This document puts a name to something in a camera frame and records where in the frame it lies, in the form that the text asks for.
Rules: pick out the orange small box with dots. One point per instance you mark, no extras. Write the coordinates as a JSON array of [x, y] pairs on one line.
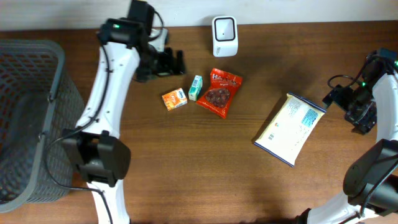
[[174, 99]]

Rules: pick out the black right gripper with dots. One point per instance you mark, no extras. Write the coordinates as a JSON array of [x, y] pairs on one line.
[[337, 96]]

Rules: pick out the green small box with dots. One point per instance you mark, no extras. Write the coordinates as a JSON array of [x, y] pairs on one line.
[[195, 88]]

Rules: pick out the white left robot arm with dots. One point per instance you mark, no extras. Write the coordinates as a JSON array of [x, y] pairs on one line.
[[130, 49]]

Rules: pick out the red snack bag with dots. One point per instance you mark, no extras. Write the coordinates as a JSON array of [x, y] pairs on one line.
[[223, 87]]

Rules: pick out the grey plastic basket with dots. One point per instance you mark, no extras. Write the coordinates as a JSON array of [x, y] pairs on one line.
[[38, 101]]

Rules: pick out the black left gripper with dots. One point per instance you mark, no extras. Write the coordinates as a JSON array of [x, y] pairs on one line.
[[168, 62]]

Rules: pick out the yellow chips bag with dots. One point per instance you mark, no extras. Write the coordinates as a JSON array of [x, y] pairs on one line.
[[286, 134]]

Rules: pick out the white barcode scanner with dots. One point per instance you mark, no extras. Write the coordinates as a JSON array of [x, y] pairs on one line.
[[225, 36]]

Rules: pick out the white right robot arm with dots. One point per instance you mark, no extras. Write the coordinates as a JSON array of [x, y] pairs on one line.
[[369, 186]]

